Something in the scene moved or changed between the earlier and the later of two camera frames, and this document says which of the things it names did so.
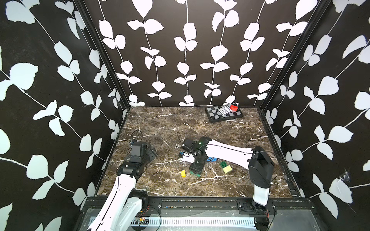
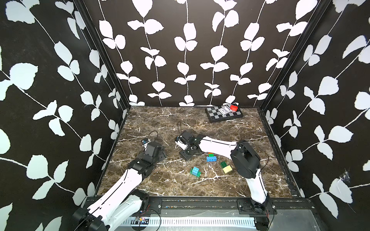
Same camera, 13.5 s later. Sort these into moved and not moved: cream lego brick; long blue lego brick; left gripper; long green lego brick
Moved: left gripper
Not moved: cream lego brick; long blue lego brick; long green lego brick
